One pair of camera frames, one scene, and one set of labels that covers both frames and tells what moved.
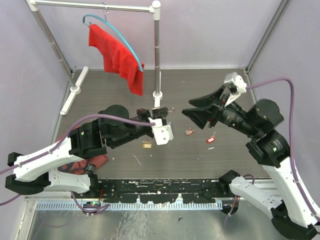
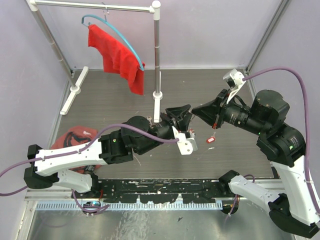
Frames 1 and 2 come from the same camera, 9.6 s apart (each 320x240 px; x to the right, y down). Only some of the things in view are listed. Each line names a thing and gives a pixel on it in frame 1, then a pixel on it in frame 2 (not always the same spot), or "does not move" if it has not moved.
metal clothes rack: (35, 5) does not move
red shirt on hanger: (117, 59) does not move
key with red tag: (211, 139) does not move
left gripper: (161, 114) to (181, 113)
